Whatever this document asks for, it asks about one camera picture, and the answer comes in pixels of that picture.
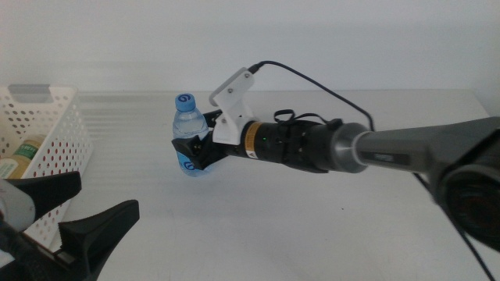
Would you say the water bottle with blue label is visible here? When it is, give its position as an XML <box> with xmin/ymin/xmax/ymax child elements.
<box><xmin>171</xmin><ymin>92</ymin><xmax>210</xmax><ymax>177</ymax></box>

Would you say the clear bottle with yellow liquid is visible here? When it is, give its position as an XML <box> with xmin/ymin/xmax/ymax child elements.
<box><xmin>0</xmin><ymin>134</ymin><xmax>48</xmax><ymax>180</ymax></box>

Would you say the white perforated plastic basket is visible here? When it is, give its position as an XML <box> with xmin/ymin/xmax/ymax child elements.
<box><xmin>0</xmin><ymin>84</ymin><xmax>95</xmax><ymax>251</ymax></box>

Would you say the thin black right gripper wire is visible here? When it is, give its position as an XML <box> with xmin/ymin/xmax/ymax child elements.
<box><xmin>273</xmin><ymin>108</ymin><xmax>333</xmax><ymax>126</ymax></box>

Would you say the thin black camera cable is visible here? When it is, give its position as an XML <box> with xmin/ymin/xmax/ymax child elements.
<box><xmin>248</xmin><ymin>60</ymin><xmax>497</xmax><ymax>281</ymax></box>

